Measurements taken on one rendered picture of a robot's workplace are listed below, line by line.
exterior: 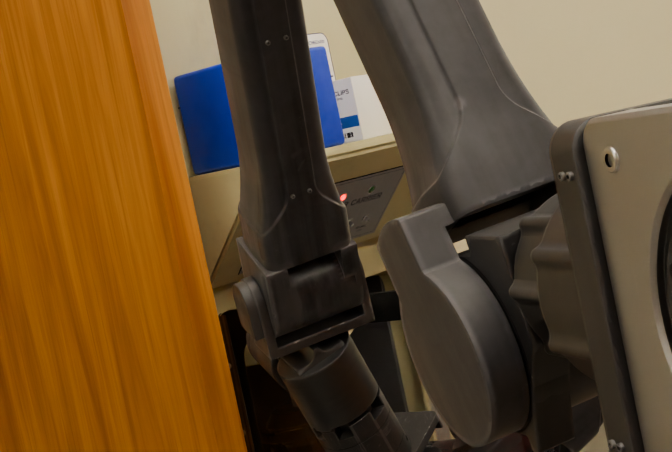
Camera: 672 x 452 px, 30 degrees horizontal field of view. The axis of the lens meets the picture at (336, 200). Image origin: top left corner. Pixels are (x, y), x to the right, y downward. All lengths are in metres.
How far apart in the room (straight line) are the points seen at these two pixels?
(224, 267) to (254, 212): 0.28
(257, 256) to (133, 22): 0.26
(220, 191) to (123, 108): 0.11
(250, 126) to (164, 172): 0.23
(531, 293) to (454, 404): 0.09
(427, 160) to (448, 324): 0.07
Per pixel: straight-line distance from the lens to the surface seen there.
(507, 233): 0.47
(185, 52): 1.16
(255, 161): 0.79
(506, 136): 0.52
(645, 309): 0.38
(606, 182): 0.38
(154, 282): 1.02
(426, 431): 0.94
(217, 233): 1.08
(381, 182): 1.19
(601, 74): 2.59
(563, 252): 0.42
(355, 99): 1.18
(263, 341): 0.86
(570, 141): 0.39
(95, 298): 1.09
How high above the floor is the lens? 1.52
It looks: 3 degrees down
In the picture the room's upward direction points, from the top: 12 degrees counter-clockwise
